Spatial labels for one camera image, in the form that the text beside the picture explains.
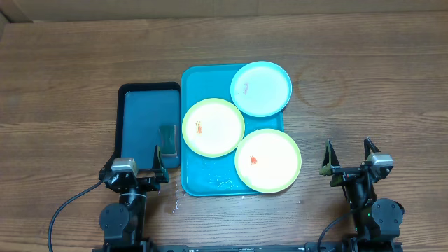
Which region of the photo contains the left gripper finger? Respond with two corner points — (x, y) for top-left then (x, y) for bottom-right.
(151, 145), (164, 170)
(101, 151), (118, 172)

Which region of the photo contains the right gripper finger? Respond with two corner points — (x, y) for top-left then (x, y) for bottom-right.
(319, 140), (340, 176)
(363, 137), (379, 160)

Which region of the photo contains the green dish sponge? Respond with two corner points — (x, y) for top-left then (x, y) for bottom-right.
(159, 125), (177, 157)

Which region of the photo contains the yellow-green plate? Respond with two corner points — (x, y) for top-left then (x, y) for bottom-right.
(234, 129), (302, 193)
(182, 98), (245, 158)

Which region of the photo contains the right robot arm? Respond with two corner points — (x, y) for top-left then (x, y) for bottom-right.
(316, 137), (405, 251)

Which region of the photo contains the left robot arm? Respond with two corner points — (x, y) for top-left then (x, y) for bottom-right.
(99, 146), (169, 252)

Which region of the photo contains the teal plastic serving tray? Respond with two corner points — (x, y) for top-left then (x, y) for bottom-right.
(181, 64), (285, 196)

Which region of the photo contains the black water tray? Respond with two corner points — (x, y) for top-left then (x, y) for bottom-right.
(114, 82), (181, 170)

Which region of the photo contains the light blue plate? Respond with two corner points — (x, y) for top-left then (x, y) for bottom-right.
(230, 61), (293, 117)

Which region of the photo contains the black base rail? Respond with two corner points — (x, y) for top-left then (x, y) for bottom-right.
(91, 241), (403, 252)

